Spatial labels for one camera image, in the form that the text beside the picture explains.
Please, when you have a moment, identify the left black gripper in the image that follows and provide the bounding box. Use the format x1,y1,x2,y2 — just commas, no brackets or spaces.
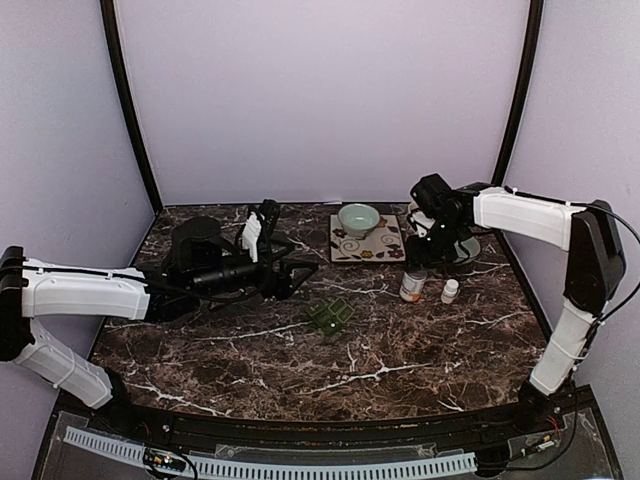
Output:
190,237,318,300

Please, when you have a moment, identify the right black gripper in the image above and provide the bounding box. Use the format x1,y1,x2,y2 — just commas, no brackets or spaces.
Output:
405,217,467,271

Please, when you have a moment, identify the large grey-capped pill bottle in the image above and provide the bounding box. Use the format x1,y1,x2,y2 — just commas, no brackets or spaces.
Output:
399,270,427,303

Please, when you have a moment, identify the small white pill bottle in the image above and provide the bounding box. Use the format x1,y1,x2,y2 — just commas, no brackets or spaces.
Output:
441,279,459,304

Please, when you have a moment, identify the green weekly pill organizer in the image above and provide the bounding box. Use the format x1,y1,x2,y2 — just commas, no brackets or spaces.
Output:
306,298,355,336

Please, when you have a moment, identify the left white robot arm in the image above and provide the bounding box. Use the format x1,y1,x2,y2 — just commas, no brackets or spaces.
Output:
1,234,318,436

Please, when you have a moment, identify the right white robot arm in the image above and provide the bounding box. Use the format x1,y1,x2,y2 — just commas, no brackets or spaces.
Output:
406,174,626,397

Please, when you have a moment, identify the celadon bowl on table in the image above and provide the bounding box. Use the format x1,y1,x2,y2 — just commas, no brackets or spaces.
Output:
454,237,481,265

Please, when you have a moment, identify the floral square ceramic plate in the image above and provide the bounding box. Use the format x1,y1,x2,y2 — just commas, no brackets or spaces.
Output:
329,214,406,264

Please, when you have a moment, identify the celadon bowl on plate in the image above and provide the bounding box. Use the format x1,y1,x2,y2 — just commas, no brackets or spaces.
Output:
338,203,381,239

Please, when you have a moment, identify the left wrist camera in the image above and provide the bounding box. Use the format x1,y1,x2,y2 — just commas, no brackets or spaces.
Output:
240,199,280,263

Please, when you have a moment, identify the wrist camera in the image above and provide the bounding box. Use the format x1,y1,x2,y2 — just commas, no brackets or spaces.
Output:
410,173,451,218
240,199,280,263

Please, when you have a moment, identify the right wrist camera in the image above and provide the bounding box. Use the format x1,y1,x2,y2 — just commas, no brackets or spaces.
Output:
410,173,451,218

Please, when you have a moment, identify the black front rail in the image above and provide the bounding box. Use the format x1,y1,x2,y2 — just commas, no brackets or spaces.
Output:
126,387,595,452

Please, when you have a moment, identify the white slotted cable duct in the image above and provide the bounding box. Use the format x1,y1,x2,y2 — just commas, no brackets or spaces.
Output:
63,427,477,479

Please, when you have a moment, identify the right black frame post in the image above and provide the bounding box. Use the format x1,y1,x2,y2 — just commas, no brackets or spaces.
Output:
489,0,545,186

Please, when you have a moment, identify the black frame post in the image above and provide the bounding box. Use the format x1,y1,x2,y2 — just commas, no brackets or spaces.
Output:
99,0,164,216
489,0,545,186

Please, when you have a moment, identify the left black frame post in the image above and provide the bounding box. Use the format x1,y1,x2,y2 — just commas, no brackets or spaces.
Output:
99,0,164,216

